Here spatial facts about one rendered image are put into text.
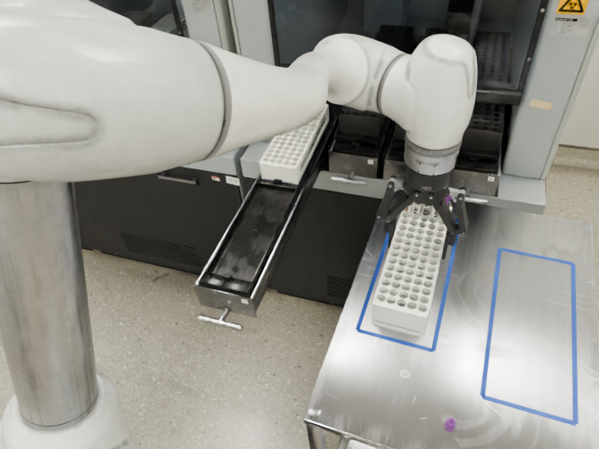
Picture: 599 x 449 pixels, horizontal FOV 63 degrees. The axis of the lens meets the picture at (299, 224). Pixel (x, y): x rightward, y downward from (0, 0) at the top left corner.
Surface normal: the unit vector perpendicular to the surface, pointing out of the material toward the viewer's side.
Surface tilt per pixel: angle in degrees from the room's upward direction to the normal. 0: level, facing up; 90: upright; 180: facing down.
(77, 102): 70
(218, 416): 0
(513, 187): 0
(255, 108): 85
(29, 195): 87
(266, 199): 0
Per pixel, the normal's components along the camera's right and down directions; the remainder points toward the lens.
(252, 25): -0.31, 0.70
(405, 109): -0.76, 0.50
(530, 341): -0.07, -0.70
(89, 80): 0.63, -0.02
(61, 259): 0.86, 0.37
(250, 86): 0.84, -0.15
